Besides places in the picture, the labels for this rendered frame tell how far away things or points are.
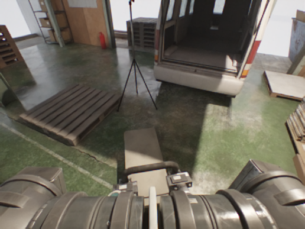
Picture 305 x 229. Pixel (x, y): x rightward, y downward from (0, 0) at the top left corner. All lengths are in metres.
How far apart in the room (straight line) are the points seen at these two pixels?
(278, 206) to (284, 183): 0.05
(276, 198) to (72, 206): 0.31
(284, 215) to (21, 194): 0.39
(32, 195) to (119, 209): 0.15
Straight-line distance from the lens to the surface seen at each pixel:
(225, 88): 2.53
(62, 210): 0.26
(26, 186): 0.34
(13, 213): 0.31
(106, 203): 0.26
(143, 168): 0.89
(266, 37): 6.32
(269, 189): 0.33
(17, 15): 9.09
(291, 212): 0.31
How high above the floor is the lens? 1.53
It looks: 40 degrees down
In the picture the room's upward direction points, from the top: 1 degrees clockwise
